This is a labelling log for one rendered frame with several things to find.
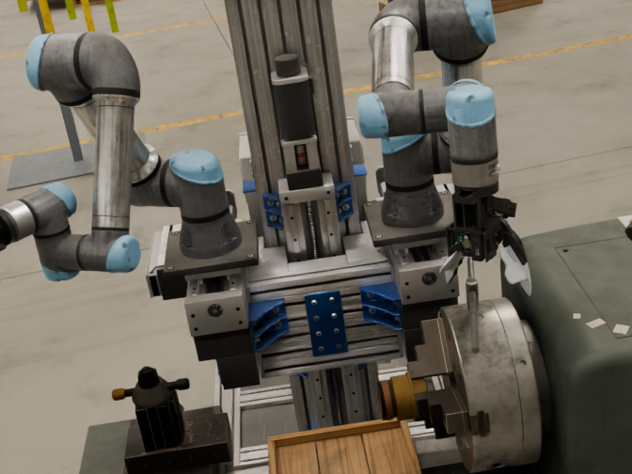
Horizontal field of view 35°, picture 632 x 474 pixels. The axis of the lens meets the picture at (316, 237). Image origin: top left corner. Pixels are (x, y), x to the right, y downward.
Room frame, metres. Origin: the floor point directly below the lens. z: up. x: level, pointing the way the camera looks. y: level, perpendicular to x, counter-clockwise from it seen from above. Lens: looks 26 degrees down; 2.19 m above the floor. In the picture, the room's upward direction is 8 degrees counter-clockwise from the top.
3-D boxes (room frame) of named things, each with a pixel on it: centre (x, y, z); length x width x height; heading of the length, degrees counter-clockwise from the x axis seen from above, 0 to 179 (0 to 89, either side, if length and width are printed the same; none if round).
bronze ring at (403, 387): (1.56, -0.12, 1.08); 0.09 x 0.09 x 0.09; 1
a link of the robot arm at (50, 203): (1.87, 0.53, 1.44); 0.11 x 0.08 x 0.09; 138
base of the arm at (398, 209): (2.18, -0.24, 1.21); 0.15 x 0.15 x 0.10
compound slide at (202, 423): (1.63, 0.33, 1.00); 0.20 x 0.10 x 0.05; 91
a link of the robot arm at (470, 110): (1.46, -0.27, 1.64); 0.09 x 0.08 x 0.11; 171
